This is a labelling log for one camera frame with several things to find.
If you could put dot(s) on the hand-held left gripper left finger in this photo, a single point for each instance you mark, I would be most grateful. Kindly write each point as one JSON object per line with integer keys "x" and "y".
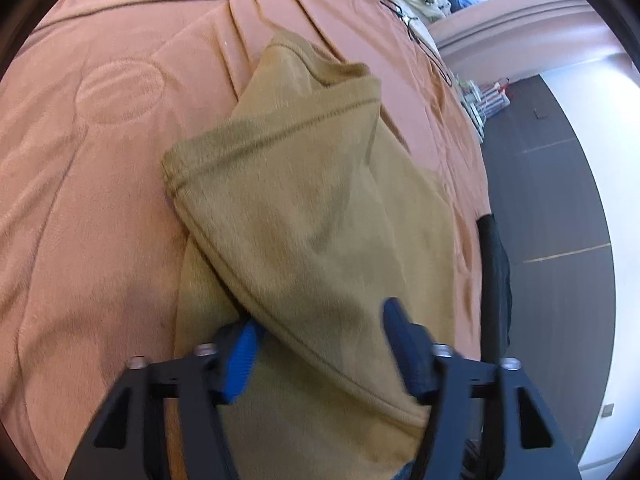
{"x": 242, "y": 360}

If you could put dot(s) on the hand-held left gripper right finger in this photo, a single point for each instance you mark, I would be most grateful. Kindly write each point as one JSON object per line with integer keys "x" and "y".
{"x": 405, "y": 355}

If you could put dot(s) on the tan printed t-shirt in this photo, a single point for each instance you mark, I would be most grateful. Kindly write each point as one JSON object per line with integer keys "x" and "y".
{"x": 310, "y": 210}

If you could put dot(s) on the black folded clothes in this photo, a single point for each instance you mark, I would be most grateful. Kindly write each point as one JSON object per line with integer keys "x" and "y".
{"x": 495, "y": 270}

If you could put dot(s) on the orange blanket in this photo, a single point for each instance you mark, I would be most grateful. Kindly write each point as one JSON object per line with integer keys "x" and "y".
{"x": 100, "y": 160}

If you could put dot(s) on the white nightstand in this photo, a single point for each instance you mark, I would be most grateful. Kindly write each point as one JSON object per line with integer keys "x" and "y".
{"x": 472, "y": 110}

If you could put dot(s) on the red white bag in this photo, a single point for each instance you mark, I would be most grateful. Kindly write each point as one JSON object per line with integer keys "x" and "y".
{"x": 495, "y": 95}

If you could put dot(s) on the pink curtain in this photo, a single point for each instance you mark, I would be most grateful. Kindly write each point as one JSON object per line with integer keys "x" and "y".
{"x": 525, "y": 20}

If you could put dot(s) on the wall socket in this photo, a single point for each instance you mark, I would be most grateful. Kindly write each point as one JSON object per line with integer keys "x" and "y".
{"x": 607, "y": 410}

